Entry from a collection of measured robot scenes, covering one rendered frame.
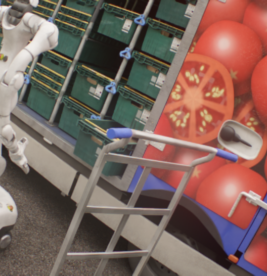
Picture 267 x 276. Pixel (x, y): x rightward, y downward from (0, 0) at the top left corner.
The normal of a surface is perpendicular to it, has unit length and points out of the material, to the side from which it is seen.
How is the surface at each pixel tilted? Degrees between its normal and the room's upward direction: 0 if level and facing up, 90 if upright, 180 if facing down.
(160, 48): 91
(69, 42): 92
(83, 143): 92
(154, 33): 94
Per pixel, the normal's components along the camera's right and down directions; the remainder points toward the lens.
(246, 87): -0.57, -0.06
